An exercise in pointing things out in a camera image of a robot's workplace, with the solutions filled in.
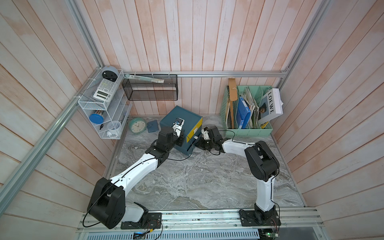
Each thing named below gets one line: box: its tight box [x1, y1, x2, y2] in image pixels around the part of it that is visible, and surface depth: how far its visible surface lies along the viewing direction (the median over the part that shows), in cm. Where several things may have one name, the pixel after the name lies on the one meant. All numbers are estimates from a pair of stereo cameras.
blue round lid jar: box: [88, 110, 104, 124], surface depth 79 cm
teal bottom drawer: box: [186, 132, 201, 156], surface depth 95 cm
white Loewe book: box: [258, 88, 284, 124], surface depth 92 cm
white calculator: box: [93, 78, 118, 103], surface depth 79 cm
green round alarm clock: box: [129, 117, 147, 134], surface depth 106 cm
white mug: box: [106, 120, 121, 136], surface depth 93 cm
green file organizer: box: [220, 85, 273, 137], surface depth 104 cm
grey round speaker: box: [101, 66, 119, 82], surface depth 83 cm
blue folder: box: [236, 96, 251, 129], surface depth 100 cm
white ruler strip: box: [124, 74, 165, 83], surface depth 92 cm
